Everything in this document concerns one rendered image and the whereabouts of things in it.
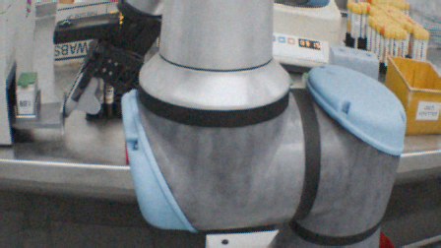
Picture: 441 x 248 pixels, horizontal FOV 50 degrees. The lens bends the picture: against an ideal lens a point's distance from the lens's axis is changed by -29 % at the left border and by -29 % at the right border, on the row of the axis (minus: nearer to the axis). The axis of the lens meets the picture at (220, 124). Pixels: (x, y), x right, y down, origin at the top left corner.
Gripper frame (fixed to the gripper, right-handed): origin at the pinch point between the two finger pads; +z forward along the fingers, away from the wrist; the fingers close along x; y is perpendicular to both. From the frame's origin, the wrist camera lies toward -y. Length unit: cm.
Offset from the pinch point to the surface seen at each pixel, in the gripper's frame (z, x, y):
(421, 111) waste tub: -31, -3, 53
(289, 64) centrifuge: -16.9, 18.2, 35.1
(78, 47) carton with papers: 1.2, 25.0, 0.1
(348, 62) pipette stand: -26.9, 7.5, 38.7
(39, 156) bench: 6.7, -6.8, -2.2
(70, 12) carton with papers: -5.0, 24.9, -6.5
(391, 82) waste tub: -30, 7, 49
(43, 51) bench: 9.8, 33.6, -7.3
